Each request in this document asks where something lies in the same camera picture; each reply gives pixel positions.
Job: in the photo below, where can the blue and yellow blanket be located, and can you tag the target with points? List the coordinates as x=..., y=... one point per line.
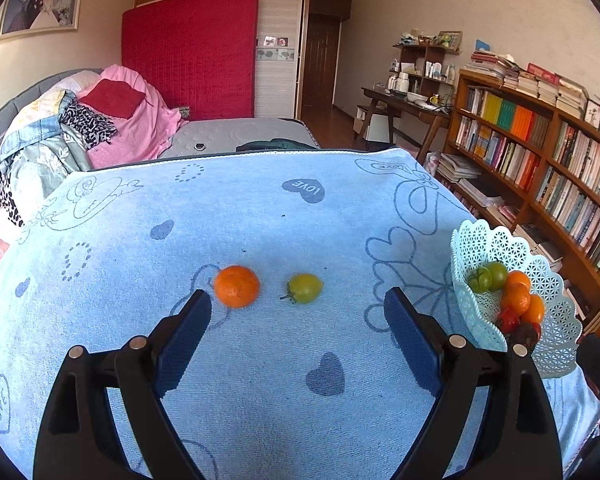
x=30, y=125

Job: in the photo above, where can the grey bed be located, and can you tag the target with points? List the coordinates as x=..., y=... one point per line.
x=230, y=132

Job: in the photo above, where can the red mattress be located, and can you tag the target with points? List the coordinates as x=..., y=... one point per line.
x=190, y=55

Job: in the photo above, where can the dark bag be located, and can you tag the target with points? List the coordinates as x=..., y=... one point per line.
x=275, y=145

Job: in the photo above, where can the wooden desk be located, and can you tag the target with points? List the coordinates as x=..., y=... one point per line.
x=405, y=107

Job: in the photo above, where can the stack of books atop bookshelf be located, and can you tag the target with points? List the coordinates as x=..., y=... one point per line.
x=525, y=77

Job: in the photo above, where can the framed wedding photo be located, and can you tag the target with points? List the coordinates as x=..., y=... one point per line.
x=39, y=7

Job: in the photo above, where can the red tomato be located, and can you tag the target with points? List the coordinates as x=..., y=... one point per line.
x=507, y=319
x=538, y=329

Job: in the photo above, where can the dark wooden door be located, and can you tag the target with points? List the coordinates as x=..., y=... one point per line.
x=321, y=60

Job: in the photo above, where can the red pillow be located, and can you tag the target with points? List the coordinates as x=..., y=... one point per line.
x=111, y=97

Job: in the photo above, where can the small yellow-green tomato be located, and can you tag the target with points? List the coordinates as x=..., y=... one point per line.
x=305, y=288

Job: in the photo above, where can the light blue lattice basket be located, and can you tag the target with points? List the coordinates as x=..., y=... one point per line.
x=480, y=250

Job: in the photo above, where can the grey-green floral quilt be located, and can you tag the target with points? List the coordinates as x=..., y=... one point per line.
x=45, y=170

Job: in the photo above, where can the pink blanket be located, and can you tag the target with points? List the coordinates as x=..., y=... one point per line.
x=135, y=135

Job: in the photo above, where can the white thermos jug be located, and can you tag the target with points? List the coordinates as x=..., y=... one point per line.
x=403, y=81

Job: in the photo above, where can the rows of shelved books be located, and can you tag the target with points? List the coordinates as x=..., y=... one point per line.
x=530, y=130

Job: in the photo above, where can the dark purple mangosteen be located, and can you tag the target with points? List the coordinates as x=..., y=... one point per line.
x=525, y=334

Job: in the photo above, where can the blue printed towel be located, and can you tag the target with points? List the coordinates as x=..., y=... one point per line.
x=260, y=230

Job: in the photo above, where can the white box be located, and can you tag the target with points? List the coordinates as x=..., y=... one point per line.
x=377, y=125

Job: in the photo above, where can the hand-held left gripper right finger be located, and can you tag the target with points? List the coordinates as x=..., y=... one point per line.
x=412, y=335

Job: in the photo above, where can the pile of books on floor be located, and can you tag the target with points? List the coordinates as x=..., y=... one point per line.
x=460, y=167

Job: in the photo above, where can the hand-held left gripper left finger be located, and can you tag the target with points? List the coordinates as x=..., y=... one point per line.
x=182, y=340

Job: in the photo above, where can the leopard print cloth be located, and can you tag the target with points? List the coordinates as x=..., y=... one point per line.
x=87, y=127
x=0, y=195

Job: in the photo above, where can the large green tomato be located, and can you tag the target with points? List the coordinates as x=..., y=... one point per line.
x=499, y=273
x=479, y=279

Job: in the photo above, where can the wooden desk shelf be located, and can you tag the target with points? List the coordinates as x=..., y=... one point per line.
x=425, y=60

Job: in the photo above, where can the wooden bookshelf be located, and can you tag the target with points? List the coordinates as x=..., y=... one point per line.
x=545, y=155

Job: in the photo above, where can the small framed picture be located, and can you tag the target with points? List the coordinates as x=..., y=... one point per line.
x=450, y=39

